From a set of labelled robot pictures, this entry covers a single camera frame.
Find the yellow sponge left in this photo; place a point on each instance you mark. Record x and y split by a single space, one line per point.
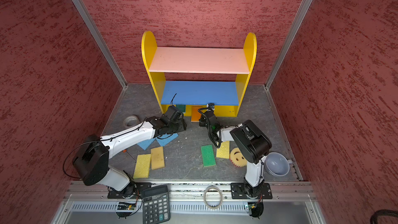
142 167

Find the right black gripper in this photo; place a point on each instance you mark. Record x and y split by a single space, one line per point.
202 124

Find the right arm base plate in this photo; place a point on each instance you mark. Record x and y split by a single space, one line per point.
241 191

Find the bright green sponge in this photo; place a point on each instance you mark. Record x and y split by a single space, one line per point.
208 156

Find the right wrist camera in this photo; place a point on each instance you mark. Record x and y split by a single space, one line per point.
211 106

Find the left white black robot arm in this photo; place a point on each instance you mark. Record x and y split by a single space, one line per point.
91 160

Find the black cable loop corner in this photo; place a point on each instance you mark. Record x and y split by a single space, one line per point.
382 213

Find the yellow smiley face sponge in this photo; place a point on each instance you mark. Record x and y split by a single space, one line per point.
237 158

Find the dark green scouring sponge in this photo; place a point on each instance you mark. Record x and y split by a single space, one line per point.
181 108

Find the tan yellow sponge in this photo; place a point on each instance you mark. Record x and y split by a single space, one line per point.
157 158

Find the yellow pink blue shelf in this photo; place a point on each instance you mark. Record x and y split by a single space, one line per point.
227 96

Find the blue sponge far left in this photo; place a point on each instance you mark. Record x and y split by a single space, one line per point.
145 144

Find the black desk calculator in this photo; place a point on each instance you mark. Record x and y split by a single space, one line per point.
156 205

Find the blue sponge centre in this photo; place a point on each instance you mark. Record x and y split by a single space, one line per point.
165 139

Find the orange sponge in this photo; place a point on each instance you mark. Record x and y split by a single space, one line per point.
195 114

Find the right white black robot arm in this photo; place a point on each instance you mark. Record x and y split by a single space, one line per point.
251 141

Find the blue sponge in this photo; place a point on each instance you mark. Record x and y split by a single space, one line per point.
165 139
145 144

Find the small circuit board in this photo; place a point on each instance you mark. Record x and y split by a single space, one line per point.
124 206
255 207

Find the red handled screwdriver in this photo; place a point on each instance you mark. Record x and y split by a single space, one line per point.
126 152

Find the right small circuit board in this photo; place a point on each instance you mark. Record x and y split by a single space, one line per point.
255 207

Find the clear tape roll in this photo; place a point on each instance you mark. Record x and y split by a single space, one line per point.
131 121

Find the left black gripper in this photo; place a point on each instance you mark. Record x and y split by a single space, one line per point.
183 126

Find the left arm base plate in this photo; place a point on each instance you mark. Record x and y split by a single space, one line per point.
144 188

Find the left small circuit board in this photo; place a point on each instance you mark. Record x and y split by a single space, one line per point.
124 206

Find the yellow sponge right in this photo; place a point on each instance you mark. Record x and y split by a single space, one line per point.
224 150

